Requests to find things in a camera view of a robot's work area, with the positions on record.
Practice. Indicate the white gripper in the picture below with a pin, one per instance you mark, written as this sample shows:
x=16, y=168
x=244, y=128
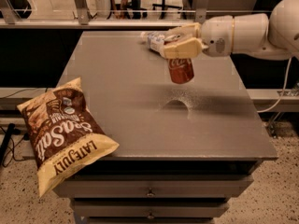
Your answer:
x=217, y=34

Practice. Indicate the red coke can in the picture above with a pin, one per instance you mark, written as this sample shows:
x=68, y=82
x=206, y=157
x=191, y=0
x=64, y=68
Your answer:
x=180, y=70

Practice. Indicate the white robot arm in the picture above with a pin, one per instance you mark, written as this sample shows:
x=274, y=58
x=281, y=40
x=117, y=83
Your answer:
x=273, y=37

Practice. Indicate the white plastic water bottle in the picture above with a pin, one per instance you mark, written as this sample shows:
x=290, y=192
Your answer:
x=155, y=40

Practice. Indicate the person in background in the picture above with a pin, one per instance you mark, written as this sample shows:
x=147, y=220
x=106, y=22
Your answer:
x=130, y=0

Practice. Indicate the grey upper drawer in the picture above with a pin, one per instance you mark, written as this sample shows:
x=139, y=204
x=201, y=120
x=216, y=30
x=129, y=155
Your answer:
x=190, y=186

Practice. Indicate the grey drawer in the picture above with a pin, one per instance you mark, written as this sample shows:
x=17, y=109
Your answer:
x=190, y=186
x=149, y=208

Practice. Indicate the brown yellow chip bag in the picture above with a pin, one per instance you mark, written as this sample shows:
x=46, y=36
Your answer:
x=63, y=134

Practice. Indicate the grey lower drawer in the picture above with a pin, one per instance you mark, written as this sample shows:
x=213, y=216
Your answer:
x=149, y=208

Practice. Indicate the metal window rail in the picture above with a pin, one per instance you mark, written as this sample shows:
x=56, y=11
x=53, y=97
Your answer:
x=96, y=24

